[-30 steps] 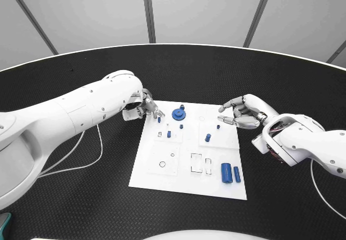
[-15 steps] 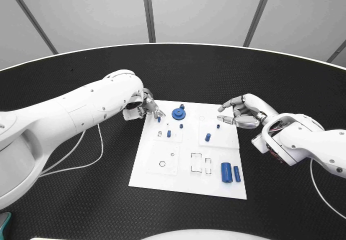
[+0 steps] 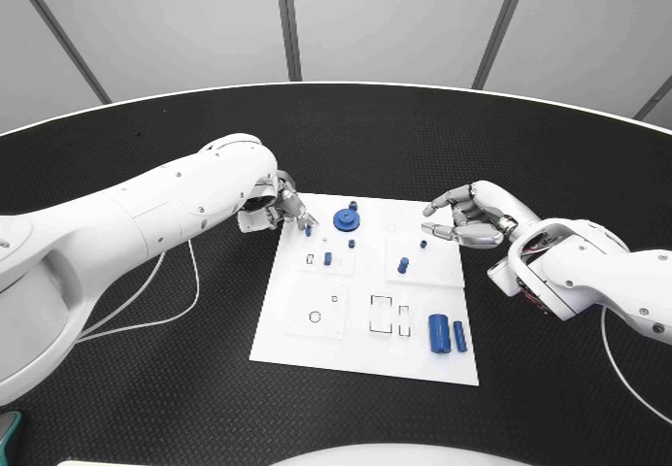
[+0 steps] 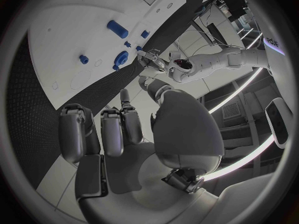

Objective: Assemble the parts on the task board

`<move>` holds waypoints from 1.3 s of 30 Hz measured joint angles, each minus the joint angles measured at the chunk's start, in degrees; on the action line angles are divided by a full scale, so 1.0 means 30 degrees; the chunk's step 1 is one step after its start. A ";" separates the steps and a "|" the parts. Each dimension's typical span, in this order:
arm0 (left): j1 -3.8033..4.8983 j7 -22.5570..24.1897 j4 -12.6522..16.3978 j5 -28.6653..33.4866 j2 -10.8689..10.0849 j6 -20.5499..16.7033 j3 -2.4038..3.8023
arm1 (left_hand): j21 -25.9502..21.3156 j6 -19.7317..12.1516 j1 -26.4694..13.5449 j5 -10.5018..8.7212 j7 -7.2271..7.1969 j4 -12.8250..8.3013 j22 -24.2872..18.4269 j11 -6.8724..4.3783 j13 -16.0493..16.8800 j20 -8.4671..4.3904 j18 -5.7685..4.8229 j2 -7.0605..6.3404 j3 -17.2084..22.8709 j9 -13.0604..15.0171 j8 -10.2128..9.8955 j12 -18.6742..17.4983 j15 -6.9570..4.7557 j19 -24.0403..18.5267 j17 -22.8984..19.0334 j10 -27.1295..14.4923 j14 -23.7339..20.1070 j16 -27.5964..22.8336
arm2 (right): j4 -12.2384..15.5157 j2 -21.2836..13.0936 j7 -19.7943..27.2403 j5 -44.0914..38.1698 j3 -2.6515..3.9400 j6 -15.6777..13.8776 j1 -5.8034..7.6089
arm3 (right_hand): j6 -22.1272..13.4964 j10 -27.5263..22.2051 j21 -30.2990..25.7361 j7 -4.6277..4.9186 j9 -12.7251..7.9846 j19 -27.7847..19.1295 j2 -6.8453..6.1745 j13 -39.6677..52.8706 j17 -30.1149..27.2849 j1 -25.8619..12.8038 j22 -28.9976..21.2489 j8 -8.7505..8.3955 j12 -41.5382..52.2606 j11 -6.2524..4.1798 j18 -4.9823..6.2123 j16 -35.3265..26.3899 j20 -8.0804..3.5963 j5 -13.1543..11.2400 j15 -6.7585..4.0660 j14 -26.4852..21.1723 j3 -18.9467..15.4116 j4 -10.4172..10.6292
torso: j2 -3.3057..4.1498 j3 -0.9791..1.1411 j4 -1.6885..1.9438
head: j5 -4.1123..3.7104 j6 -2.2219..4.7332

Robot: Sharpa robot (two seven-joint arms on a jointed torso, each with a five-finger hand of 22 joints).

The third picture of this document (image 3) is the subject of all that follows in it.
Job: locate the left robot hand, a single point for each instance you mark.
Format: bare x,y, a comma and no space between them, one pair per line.
292,204

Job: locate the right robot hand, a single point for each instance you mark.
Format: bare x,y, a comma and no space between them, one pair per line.
499,204

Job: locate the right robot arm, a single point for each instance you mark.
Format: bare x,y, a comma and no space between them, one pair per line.
603,269

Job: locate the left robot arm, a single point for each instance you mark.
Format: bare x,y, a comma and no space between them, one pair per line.
132,225

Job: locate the white task board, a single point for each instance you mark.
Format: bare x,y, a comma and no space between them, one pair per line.
368,349

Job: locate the blue gear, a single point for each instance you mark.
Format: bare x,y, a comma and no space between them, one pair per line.
346,221

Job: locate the blue block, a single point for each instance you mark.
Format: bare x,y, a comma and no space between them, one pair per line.
328,258

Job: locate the tall blue peg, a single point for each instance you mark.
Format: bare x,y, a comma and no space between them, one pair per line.
403,265

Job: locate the thin blue cylinder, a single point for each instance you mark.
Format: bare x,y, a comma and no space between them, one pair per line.
460,336

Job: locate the large blue cylinder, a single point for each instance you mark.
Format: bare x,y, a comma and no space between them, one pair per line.
439,333

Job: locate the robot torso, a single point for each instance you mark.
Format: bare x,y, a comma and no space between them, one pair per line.
388,457

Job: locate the teal edged grey device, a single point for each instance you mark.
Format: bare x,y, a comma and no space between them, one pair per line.
8,437

